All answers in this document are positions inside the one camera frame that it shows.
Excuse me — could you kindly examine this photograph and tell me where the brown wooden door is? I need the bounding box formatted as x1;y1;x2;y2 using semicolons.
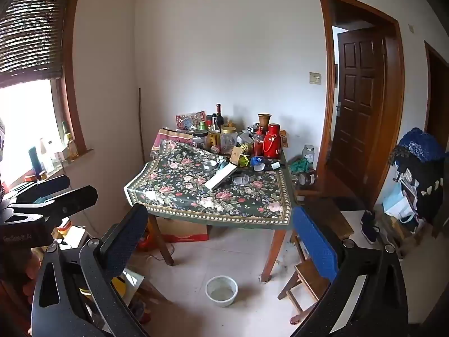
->
331;30;388;192

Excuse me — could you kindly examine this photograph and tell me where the red thermos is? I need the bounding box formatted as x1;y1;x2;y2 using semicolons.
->
263;124;282;158

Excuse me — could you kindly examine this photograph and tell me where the dark teal bottle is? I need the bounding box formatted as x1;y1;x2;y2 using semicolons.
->
28;147;42;179

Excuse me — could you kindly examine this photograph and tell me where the light blue plastic bag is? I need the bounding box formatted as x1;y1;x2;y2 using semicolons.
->
382;183;416;220

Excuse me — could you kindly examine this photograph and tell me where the small wooden stool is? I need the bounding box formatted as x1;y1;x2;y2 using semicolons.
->
277;258;332;325

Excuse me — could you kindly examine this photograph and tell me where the brown metal can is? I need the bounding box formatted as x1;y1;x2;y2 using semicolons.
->
296;170;318;186

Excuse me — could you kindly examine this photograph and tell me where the blue knitted cloth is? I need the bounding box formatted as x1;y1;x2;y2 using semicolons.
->
400;128;446;162

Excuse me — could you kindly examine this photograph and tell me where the bamboo window blind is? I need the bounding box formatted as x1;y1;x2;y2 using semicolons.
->
0;0;76;85

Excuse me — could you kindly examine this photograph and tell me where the wooden table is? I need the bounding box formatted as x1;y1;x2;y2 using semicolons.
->
145;130;292;283

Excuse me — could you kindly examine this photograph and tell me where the black lidded jar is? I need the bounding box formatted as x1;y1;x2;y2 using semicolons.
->
192;130;210;150

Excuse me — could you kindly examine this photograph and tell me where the green cloth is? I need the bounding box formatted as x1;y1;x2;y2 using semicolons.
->
288;158;311;174

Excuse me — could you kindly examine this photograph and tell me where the cardboard box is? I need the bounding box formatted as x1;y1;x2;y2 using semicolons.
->
156;216;211;243

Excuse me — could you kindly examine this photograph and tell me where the clear plastic bottle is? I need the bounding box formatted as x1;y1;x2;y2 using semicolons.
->
38;138;53;172

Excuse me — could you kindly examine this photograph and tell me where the wooden door frame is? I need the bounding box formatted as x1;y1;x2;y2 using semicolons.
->
317;0;406;211
424;40;449;141

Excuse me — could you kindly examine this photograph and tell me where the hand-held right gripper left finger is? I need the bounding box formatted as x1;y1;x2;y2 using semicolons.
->
31;204;155;337

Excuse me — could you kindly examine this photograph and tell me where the pink patterned cloth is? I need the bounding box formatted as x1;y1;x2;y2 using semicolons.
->
151;128;193;157

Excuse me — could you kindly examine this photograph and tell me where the white plastic bowl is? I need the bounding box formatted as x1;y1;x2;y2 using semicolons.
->
205;275;238;308

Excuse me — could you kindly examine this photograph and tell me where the yellow lidded clear jar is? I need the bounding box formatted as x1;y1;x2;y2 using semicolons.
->
220;126;238;155

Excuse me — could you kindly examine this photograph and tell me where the person's left hand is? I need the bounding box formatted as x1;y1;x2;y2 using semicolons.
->
10;247;44;290

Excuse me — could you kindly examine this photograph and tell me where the long white box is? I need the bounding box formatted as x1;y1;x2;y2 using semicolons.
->
204;163;239;190

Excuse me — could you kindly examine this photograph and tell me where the yellow plastic container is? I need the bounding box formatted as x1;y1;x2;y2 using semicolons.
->
110;275;127;297

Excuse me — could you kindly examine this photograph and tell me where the yellow label glass bottle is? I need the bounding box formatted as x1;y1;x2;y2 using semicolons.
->
209;117;221;153

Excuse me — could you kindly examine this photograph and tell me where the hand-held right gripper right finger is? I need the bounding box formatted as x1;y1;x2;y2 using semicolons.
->
291;204;411;337

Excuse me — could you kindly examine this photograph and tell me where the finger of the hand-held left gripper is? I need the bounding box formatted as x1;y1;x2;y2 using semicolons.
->
7;186;98;218
5;175;71;204

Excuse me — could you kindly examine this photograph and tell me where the red sauce bottle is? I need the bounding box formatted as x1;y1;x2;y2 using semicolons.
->
254;126;265;157

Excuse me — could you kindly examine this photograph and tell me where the red plastic bag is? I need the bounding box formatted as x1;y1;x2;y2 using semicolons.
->
137;233;158;253

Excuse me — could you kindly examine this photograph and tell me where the wooden window frame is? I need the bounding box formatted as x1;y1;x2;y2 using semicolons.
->
52;0;95;155

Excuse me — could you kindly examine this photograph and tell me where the red snack bag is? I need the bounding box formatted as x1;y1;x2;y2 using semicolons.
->
175;111;207;134

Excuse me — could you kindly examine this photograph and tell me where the dark wooden bench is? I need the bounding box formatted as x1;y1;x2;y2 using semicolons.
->
295;183;355;250

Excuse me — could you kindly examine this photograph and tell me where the floral tablecloth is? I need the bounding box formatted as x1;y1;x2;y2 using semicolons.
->
124;140;293;230

